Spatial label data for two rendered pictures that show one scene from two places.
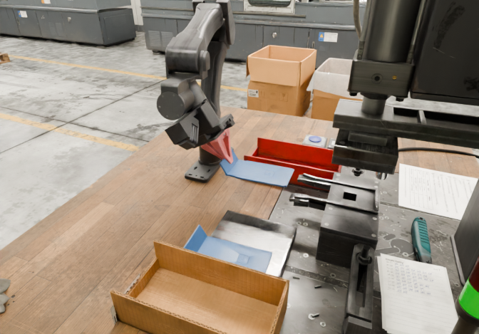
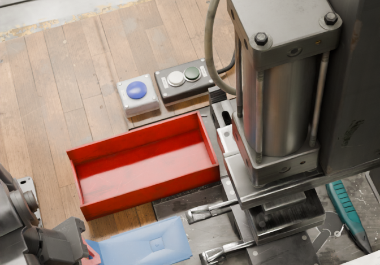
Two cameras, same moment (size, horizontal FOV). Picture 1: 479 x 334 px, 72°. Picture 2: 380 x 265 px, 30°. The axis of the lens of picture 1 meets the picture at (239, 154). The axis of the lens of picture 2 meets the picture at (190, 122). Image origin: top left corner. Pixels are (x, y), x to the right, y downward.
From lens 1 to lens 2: 0.68 m
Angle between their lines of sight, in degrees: 36
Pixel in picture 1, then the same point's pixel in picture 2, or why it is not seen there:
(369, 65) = (274, 166)
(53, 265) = not seen: outside the picture
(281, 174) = (171, 236)
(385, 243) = (313, 231)
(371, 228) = (308, 256)
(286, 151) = (117, 144)
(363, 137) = (280, 207)
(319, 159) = (168, 132)
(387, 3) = (280, 123)
